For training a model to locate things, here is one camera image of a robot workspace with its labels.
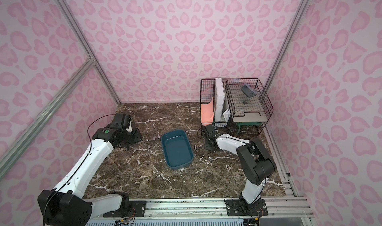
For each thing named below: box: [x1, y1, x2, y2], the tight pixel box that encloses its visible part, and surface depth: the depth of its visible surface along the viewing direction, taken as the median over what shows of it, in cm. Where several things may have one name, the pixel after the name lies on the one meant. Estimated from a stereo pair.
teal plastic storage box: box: [160, 129, 194, 170], surface depth 96 cm
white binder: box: [214, 77, 225, 123], surface depth 97 cm
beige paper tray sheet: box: [228, 88, 269, 123], surface depth 90 cm
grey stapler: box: [240, 82, 257, 98], surface depth 98 cm
